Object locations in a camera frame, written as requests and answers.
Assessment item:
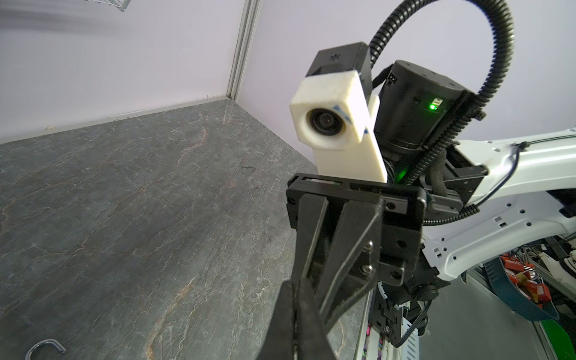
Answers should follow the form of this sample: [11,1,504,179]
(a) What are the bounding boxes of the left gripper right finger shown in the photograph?
[295,279,335,360]

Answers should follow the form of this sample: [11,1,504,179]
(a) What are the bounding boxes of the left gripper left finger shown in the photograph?
[256,280,296,360]

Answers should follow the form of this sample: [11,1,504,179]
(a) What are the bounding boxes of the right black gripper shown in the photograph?
[286,173,425,331]

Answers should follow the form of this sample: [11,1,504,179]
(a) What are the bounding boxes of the black padlock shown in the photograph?
[24,338,68,360]

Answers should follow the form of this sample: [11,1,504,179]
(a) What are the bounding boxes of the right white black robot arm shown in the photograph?
[273,1,575,359]

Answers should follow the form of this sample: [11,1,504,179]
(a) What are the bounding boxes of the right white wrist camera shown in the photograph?
[289,42,388,183]

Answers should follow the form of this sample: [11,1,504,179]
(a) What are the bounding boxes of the aluminium enclosure frame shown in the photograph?
[226,0,263,101]

